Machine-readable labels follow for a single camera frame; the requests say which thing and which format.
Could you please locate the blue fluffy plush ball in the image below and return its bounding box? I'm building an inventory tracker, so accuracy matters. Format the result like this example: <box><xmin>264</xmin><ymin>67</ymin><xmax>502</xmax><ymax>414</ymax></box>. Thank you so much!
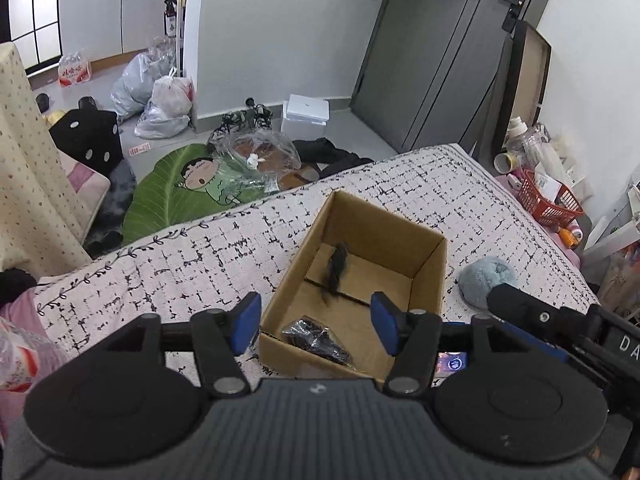
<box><xmin>458</xmin><ymin>256</ymin><xmax>518</xmax><ymax>310</ymax></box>

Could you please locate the black item in plastic bag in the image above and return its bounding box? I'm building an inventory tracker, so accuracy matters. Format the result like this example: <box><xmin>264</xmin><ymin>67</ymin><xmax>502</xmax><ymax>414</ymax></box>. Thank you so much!
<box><xmin>281</xmin><ymin>315</ymin><xmax>352</xmax><ymax>366</ymax></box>

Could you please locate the brown cardboard box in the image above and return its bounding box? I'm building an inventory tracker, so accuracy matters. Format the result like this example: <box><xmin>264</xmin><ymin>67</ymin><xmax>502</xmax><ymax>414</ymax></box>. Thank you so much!
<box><xmin>258</xmin><ymin>191</ymin><xmax>447</xmax><ymax>382</ymax></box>

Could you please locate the black beaded scrunchie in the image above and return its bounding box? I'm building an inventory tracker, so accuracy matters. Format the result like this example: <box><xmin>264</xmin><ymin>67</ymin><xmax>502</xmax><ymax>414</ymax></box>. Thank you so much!
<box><xmin>321</xmin><ymin>243</ymin><xmax>348</xmax><ymax>304</ymax></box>

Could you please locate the red plastic basket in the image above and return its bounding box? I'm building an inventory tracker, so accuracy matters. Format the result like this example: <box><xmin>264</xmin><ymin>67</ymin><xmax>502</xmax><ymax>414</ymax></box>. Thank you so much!
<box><xmin>516</xmin><ymin>169</ymin><xmax>585</xmax><ymax>228</ymax></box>

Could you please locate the green leaf cartoon rug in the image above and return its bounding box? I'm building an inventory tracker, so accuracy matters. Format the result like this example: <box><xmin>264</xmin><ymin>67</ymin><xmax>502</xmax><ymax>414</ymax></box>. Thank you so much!
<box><xmin>122</xmin><ymin>144</ymin><xmax>278</xmax><ymax>244</ymax></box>

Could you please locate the clear plastic bottle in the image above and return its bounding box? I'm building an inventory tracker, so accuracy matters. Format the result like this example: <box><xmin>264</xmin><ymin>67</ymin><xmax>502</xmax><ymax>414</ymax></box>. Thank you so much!
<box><xmin>503</xmin><ymin>117</ymin><xmax>549</xmax><ymax>169</ymax></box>

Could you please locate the clear crumpled plastic bag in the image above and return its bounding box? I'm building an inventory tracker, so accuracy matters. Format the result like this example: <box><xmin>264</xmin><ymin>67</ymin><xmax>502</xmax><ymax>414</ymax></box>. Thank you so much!
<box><xmin>207</xmin><ymin>128</ymin><xmax>302</xmax><ymax>194</ymax></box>

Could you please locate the cream dotted cloth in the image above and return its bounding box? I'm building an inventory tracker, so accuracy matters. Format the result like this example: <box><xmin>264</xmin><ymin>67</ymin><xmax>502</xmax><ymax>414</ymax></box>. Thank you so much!
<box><xmin>0</xmin><ymin>42</ymin><xmax>91</xmax><ymax>278</ymax></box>

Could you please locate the brown framed board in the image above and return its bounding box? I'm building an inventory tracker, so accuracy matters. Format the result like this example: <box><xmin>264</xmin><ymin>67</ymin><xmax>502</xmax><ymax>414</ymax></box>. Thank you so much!
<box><xmin>473</xmin><ymin>21</ymin><xmax>552</xmax><ymax>176</ymax></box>

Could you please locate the white plastic shopping bag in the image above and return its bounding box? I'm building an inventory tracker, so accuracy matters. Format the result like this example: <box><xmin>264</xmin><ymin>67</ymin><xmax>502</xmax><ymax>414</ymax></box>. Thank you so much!
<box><xmin>134</xmin><ymin>68</ymin><xmax>193</xmax><ymax>140</ymax></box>

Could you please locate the white foam box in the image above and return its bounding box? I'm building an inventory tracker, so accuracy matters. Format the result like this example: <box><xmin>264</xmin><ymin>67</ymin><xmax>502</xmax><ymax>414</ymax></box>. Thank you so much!
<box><xmin>281</xmin><ymin>94</ymin><xmax>330</xmax><ymax>140</ymax></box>

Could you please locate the dark grey door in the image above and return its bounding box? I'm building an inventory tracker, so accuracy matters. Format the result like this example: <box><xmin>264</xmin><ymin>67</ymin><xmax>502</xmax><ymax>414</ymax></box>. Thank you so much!
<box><xmin>352</xmin><ymin>0</ymin><xmax>548</xmax><ymax>152</ymax></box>

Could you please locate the grey garbage bag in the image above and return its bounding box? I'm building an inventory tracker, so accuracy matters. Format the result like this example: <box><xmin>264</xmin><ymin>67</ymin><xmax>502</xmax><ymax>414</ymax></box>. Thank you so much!
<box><xmin>111</xmin><ymin>48</ymin><xmax>175</xmax><ymax>122</ymax></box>

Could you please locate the water bottle pack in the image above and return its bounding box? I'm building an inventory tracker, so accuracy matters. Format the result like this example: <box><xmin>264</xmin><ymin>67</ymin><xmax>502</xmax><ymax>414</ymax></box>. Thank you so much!
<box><xmin>58</xmin><ymin>52</ymin><xmax>92</xmax><ymax>87</ymax></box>

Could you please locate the white cabinet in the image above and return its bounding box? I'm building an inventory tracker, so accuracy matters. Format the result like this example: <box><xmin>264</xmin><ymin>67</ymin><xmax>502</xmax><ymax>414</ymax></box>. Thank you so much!
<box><xmin>58</xmin><ymin>0</ymin><xmax>165</xmax><ymax>62</ymax></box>

